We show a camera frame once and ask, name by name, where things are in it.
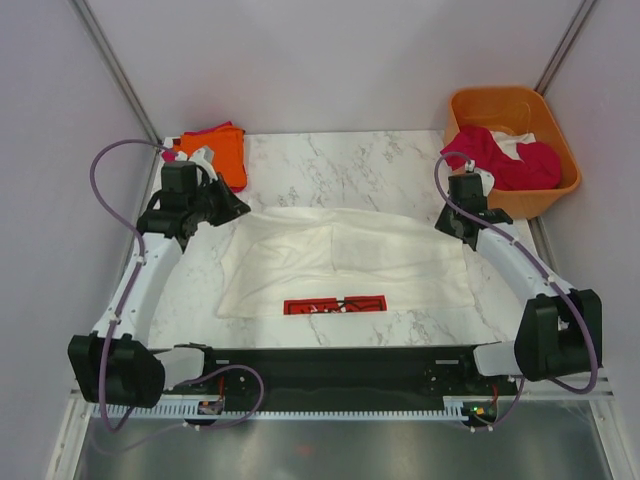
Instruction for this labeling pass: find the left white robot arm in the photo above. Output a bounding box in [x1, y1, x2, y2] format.
[68, 160, 250, 408]

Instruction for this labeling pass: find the pink folded t shirt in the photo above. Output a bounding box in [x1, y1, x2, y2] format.
[162, 120, 250, 195]

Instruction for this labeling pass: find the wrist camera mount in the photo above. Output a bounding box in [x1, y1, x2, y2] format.
[464, 160, 495, 196]
[175, 146, 218, 181]

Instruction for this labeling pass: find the orange folded t shirt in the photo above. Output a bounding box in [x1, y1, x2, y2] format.
[179, 127, 250, 189]

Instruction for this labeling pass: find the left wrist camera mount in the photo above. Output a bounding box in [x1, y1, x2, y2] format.
[175, 146, 218, 181]

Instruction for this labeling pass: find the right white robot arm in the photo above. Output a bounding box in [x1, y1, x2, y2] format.
[436, 173, 602, 394]

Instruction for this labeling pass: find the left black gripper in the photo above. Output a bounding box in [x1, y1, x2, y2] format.
[188, 173, 250, 228]

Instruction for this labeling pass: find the left aluminium corner post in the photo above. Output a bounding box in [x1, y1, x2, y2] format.
[69, 0, 160, 140]

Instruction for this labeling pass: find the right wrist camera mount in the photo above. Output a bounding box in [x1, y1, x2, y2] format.
[464, 160, 495, 196]

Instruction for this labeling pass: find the right aluminium corner post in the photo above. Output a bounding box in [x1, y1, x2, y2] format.
[534, 0, 600, 96]

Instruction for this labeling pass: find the white t shirt in basket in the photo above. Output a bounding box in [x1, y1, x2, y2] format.
[490, 131, 537, 161]

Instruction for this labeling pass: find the white t shirt red print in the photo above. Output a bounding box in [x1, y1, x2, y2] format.
[217, 207, 474, 318]

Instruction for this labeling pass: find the white slotted cable duct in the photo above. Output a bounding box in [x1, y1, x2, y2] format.
[92, 397, 464, 421]

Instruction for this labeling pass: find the orange plastic basket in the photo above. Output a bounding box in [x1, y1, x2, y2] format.
[443, 86, 582, 219]

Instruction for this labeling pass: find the crimson t shirt in basket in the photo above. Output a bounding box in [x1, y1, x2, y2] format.
[441, 125, 562, 191]

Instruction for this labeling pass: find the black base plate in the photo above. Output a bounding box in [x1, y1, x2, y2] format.
[177, 346, 517, 413]

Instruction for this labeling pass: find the aluminium corner post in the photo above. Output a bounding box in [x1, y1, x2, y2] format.
[69, 0, 160, 140]
[534, 0, 600, 96]

